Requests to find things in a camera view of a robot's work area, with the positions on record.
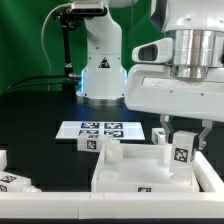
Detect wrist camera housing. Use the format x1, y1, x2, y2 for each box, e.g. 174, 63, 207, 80
132, 38, 173, 64

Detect silver camera on stand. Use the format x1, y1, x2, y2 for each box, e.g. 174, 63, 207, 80
71, 0, 107, 16

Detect white camera cable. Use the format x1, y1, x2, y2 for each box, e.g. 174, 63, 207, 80
40, 3, 73, 92

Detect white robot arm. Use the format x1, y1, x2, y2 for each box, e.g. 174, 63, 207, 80
77, 0, 224, 125

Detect black camera stand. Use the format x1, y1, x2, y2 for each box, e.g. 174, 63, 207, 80
52, 8, 83, 94

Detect white U-shaped obstacle fence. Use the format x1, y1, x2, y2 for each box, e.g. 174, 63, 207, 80
0, 152, 224, 219

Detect black cables on table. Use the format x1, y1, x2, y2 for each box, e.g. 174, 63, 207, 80
1, 74, 81, 96

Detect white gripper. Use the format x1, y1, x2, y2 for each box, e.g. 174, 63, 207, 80
125, 64, 224, 150

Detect white tag sheet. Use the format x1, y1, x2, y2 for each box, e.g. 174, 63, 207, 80
56, 121, 145, 140

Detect white square table top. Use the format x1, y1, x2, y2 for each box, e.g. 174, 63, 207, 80
91, 143, 199, 193

